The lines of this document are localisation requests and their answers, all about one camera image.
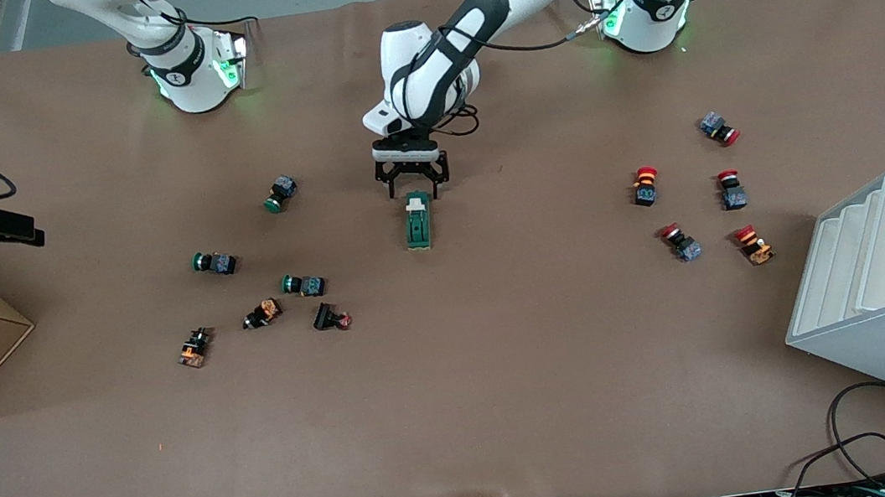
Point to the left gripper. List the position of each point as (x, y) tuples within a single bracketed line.
[(410, 170)]

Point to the green load switch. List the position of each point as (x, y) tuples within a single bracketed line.
[(418, 224)]

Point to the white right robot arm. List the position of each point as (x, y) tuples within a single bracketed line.
[(193, 76)]

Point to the green mushroom push button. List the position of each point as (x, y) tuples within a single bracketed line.
[(221, 264), (310, 285), (282, 190)]

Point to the red emergency stop orange block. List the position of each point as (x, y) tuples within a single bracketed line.
[(646, 191), (755, 247)]

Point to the red button blue block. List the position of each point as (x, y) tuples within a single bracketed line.
[(714, 125), (733, 197), (685, 246)]

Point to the black red switch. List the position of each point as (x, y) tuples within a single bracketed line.
[(326, 317)]

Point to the black orange selector switch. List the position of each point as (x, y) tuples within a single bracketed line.
[(194, 349), (264, 312)]

